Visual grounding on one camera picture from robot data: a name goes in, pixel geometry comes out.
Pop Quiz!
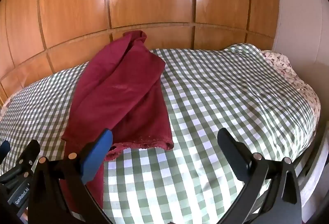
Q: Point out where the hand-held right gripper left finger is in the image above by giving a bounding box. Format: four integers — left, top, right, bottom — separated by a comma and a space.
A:
27, 128, 114, 224

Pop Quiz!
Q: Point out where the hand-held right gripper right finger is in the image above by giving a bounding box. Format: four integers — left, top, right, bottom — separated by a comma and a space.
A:
217, 128, 302, 224

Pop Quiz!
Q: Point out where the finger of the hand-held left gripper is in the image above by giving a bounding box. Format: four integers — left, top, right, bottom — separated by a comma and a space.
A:
14, 139, 41, 175
0, 140, 11, 163

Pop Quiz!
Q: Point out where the dark red cloth garment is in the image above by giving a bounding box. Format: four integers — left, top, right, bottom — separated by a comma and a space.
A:
61, 30, 174, 214

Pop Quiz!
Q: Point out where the green white checked bed sheet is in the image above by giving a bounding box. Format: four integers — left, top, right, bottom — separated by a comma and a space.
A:
0, 43, 319, 224

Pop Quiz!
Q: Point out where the floral bed sheet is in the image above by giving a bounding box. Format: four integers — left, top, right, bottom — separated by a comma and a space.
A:
261, 50, 322, 122

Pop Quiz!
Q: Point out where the white bed frame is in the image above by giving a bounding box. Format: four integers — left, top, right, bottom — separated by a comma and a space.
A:
295, 126, 329, 224

